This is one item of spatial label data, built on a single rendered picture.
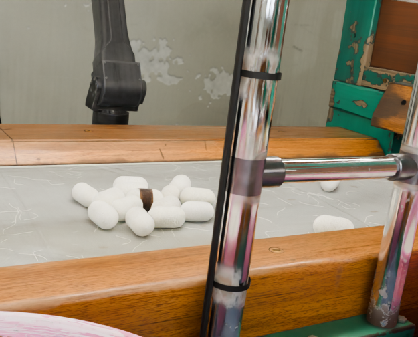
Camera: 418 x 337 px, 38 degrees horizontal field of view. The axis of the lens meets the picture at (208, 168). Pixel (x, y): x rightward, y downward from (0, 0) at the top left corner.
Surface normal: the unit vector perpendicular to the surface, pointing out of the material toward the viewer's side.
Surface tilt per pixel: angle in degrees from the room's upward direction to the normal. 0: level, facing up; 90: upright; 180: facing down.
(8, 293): 0
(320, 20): 90
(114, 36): 60
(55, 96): 90
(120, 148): 45
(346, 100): 90
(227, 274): 90
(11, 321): 75
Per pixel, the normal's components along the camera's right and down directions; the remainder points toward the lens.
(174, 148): 0.44, -0.49
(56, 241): 0.12, -0.96
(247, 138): -0.24, 0.22
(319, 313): 0.51, 0.27
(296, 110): -0.90, 0.00
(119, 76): 0.46, -0.24
